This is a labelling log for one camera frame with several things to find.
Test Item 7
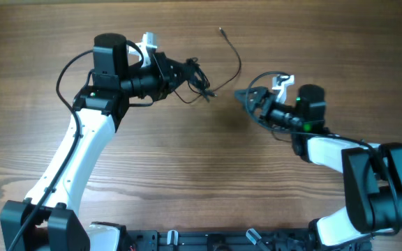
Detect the black usb cable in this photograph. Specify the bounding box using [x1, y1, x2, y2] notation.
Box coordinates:
[172, 57, 218, 105]

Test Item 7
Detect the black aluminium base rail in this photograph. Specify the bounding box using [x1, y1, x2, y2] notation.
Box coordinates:
[124, 228, 373, 251]

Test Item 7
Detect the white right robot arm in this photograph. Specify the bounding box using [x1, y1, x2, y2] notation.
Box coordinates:
[234, 84, 402, 250]

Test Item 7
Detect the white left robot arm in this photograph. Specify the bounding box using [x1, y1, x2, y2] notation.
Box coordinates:
[0, 33, 199, 250]

